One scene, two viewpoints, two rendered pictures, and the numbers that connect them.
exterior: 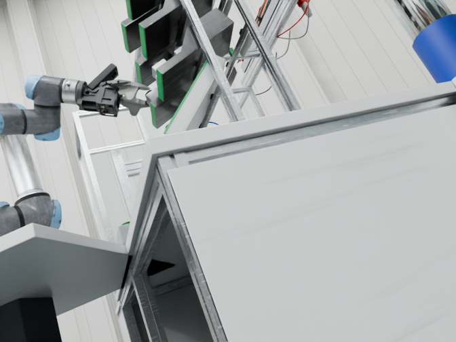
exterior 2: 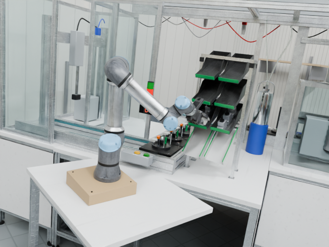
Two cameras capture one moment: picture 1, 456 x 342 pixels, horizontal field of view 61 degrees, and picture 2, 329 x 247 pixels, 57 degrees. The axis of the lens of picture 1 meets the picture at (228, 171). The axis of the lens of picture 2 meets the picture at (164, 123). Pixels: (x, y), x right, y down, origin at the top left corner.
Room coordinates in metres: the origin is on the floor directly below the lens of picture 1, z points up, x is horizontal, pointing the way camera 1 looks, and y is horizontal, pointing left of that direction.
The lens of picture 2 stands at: (-0.18, 1.64, 1.63)
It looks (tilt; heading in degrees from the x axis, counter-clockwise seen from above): 13 degrees down; 316
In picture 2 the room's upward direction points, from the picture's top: 7 degrees clockwise
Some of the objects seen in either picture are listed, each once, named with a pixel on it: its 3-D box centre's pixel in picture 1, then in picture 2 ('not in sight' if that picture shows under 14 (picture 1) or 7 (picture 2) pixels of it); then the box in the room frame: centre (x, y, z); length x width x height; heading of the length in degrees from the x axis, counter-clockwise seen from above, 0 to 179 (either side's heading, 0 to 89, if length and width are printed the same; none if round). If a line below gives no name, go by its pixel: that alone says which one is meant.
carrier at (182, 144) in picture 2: not in sight; (174, 134); (1.44, -0.04, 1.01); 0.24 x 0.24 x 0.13; 25
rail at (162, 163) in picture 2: not in sight; (116, 151); (1.51, 0.44, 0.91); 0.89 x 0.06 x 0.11; 25
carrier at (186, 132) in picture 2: not in sight; (183, 129); (1.54, -0.27, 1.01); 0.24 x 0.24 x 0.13; 25
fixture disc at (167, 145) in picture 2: not in sight; (161, 145); (1.33, 0.19, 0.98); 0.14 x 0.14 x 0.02
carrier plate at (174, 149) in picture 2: not in sight; (160, 148); (1.33, 0.19, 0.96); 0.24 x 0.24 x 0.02; 25
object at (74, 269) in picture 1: (26, 296); (113, 188); (1.14, 0.71, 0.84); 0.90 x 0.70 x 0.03; 177
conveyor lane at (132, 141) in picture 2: not in sight; (126, 145); (1.61, 0.29, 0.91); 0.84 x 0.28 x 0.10; 25
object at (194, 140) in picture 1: (301, 205); (178, 148); (1.52, -0.22, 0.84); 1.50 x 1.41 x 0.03; 25
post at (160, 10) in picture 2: not in sight; (153, 75); (1.56, 0.13, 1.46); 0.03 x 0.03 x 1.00; 25
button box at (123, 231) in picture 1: (128, 240); (136, 157); (1.31, 0.42, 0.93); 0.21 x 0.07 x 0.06; 25
